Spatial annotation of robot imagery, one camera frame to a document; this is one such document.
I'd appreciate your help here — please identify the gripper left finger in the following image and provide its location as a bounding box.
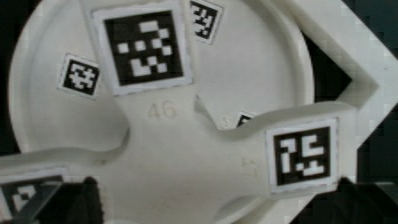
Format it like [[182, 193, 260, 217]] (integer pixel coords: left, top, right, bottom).
[[11, 177, 106, 224]]

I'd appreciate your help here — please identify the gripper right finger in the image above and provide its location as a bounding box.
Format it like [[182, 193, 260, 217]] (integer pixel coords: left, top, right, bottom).
[[290, 179, 398, 224]]

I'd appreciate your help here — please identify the white cross table base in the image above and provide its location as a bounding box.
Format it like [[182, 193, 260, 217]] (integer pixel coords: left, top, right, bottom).
[[0, 0, 361, 224]]

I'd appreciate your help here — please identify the white round table top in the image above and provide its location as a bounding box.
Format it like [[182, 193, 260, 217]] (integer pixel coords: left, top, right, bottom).
[[10, 0, 313, 153]]

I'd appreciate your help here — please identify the white right fence bar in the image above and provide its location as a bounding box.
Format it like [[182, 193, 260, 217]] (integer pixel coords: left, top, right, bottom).
[[353, 39, 398, 182]]

